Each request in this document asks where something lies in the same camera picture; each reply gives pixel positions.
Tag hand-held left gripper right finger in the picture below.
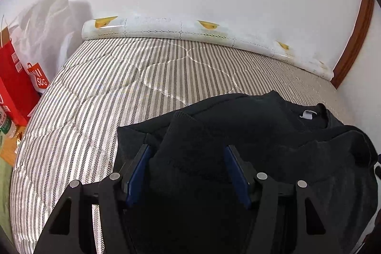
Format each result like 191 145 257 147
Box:
224 144 340 254

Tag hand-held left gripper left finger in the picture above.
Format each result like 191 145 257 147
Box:
34 144 154 254

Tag black sweatshirt with white print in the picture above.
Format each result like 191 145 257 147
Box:
117 90 381 254

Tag striped quilted mattress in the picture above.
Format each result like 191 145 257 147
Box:
10 37 347 254

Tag green floor mat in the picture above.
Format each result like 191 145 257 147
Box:
0 157 18 245

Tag green label bottle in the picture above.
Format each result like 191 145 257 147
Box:
0 104 15 139

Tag rolled white mat yellow print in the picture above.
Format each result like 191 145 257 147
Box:
81 14 334 82

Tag red cardboard box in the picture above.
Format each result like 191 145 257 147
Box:
0 26 40 126

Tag white plastic bag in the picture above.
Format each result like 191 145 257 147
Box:
12 0 93 94

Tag brown wooden door frame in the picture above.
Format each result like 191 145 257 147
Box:
331 0 376 89

